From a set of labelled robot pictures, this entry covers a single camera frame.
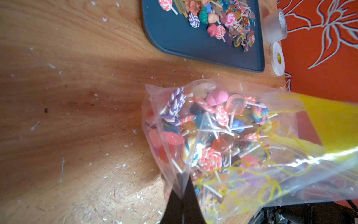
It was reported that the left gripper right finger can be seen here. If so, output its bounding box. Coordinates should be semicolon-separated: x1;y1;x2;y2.
183;177;206;224

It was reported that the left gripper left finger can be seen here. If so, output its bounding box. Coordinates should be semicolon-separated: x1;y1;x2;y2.
160;189;184;224

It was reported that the white tape roll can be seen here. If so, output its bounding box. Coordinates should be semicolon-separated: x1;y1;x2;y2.
270;42;285;76

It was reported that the poured candy pile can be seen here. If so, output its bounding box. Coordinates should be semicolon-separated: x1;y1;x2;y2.
158;0;256;52

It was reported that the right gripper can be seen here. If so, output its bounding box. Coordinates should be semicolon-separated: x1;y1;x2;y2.
249;202;358;224

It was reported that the blue plastic tray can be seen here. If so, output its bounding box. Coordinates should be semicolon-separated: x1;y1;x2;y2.
141;1;265;72

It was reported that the clear tape roll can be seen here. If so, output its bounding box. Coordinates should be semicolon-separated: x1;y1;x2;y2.
262;8;288;44

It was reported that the candy ziploc bag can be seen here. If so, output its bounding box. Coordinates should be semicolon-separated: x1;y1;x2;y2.
142;78;358;224

